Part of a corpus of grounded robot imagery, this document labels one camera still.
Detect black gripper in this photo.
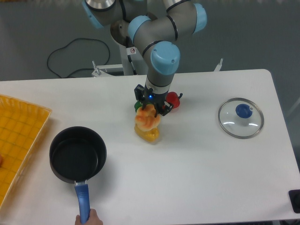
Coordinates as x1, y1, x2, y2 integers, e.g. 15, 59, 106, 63
134, 84, 173, 118

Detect orange white bread roll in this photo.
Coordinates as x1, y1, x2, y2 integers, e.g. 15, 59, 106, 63
135, 104, 161, 132

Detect black saucepan blue handle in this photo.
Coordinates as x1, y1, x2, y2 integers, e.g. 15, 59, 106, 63
49, 126, 107, 224

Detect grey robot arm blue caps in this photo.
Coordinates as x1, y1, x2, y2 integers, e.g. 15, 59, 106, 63
82, 0, 207, 116

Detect person's hand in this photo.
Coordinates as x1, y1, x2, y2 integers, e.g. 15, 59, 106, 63
75, 209, 104, 225

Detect green bell pepper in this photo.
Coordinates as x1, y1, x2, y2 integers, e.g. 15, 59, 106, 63
134, 101, 143, 112

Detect red bell pepper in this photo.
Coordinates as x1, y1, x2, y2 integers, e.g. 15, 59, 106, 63
165, 92, 183, 109

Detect yellow bell pepper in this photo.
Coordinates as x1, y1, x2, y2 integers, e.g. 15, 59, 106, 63
134, 124, 160, 143

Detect glass lid blue knob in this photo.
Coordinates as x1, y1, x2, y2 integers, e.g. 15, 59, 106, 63
217, 97, 264, 139

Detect yellow plastic basket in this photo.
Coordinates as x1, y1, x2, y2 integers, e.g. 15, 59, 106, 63
0, 94, 52, 206

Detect black device at table edge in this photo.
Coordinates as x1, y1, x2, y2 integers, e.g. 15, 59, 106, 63
288, 189, 300, 213

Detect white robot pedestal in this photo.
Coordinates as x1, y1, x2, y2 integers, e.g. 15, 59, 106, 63
91, 21, 165, 77

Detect black floor cable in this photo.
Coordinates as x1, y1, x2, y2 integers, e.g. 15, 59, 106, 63
46, 37, 111, 79

